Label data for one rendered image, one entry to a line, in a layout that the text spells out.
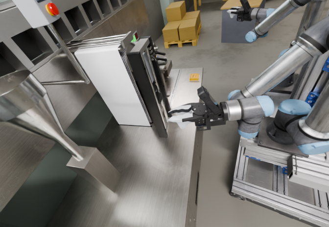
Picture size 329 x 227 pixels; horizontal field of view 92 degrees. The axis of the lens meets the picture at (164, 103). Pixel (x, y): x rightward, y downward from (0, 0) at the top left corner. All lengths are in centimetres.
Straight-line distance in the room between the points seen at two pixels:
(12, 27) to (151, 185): 87
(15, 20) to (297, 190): 193
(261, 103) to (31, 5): 71
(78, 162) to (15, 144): 25
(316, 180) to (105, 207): 103
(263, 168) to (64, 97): 156
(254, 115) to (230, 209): 122
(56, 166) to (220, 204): 133
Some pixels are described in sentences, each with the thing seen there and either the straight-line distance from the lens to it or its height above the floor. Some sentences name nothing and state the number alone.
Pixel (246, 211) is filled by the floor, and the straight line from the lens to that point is 175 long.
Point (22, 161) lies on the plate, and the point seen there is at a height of 121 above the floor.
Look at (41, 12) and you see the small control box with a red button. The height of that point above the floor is 164.
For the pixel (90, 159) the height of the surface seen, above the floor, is 116.
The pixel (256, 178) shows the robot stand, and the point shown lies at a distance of 163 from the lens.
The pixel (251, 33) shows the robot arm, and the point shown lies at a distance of 137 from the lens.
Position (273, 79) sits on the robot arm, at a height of 125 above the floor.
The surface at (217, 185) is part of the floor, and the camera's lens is 178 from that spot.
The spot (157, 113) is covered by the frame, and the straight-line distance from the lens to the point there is 80.
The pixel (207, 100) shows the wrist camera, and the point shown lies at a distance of 56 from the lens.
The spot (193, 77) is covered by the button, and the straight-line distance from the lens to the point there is 132.
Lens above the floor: 168
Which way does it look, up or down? 42 degrees down
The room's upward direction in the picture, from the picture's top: 16 degrees counter-clockwise
